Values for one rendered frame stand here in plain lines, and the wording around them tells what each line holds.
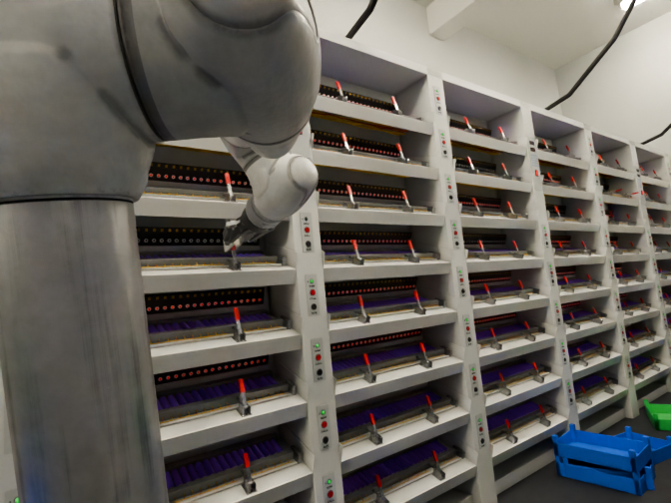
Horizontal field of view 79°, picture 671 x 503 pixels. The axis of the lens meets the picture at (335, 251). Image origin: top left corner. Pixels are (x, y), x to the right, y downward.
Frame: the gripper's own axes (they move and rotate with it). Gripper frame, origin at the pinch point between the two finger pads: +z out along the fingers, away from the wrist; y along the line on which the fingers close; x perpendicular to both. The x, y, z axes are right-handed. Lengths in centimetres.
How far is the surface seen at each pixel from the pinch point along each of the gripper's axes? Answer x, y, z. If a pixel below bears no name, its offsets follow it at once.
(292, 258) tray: -5.1, 17.7, -0.1
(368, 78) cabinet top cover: 71, 68, -3
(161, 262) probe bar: -3.7, -18.1, 4.5
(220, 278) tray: -10.1, -4.9, -0.1
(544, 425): -82, 141, 16
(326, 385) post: -42.8, 24.6, 6.0
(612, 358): -65, 215, 11
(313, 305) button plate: -19.7, 22.2, 0.7
